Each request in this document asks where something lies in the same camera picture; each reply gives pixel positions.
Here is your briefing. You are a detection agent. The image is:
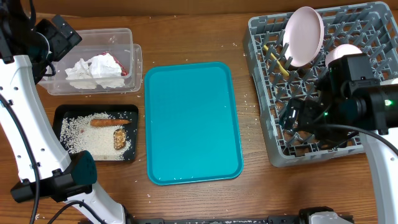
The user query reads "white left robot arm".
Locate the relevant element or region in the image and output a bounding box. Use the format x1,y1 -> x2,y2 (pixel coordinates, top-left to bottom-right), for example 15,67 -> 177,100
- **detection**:
1,0 -> 134,223

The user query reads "clear plastic bin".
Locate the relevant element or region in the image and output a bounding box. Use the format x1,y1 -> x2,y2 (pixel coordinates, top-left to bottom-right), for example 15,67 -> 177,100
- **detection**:
39,28 -> 142,95

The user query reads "red snack wrapper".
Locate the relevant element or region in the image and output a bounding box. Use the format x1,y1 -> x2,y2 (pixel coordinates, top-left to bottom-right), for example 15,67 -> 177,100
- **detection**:
103,52 -> 128,77

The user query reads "black tray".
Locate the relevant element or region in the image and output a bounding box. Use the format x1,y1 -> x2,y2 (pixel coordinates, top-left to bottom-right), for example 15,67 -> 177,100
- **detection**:
53,105 -> 139,161

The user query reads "grey dishwasher rack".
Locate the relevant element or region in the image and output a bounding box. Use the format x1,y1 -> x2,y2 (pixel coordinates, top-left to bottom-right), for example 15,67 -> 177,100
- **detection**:
243,1 -> 397,167

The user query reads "teal serving tray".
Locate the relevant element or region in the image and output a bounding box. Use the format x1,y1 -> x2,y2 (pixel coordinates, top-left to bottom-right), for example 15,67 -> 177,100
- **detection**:
144,62 -> 244,185

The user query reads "brown carrot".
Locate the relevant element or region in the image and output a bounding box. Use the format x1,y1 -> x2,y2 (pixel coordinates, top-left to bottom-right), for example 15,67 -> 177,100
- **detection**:
90,119 -> 131,127

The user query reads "pile of white rice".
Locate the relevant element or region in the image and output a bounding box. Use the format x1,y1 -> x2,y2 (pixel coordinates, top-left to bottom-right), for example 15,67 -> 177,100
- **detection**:
59,112 -> 134,161

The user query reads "granola bar piece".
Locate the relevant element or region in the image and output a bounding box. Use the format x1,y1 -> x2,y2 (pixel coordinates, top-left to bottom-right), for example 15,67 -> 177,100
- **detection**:
113,129 -> 126,150

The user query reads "yellow plastic spoon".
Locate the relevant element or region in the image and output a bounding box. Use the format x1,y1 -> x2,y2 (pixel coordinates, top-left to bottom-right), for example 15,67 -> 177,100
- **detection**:
262,45 -> 290,77

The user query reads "large pink plate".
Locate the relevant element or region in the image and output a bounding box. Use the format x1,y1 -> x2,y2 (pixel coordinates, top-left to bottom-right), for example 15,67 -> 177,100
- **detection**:
283,6 -> 324,67

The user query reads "small pink plate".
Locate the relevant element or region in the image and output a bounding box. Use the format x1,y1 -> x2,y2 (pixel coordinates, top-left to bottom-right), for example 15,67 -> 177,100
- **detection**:
325,44 -> 362,67

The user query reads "cream cup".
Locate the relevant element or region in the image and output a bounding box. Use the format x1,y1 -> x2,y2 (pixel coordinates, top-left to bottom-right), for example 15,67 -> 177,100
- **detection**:
380,78 -> 398,85

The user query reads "white napkin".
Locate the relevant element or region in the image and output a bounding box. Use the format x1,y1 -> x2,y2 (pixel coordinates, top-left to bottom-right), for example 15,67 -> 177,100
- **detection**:
65,54 -> 124,90

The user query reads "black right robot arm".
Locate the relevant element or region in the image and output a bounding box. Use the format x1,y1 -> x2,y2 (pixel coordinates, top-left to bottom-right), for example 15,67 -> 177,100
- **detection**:
279,54 -> 397,223

